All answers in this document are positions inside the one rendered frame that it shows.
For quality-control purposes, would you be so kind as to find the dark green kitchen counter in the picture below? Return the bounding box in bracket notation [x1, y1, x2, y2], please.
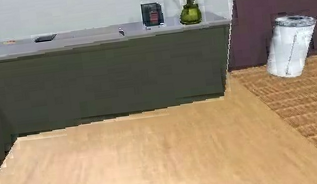
[0, 10, 249, 184]

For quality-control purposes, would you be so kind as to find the black and red box appliance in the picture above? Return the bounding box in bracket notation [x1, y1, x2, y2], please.
[140, 1, 165, 28]

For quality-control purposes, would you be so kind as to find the house plant in green pot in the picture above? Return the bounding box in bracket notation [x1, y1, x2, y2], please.
[177, 0, 211, 27]

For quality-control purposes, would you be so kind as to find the flat black slab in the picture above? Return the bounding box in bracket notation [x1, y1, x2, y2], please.
[33, 33, 58, 44]

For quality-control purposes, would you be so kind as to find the white cylindrical bin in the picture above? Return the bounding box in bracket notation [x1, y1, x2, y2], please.
[259, 11, 317, 82]

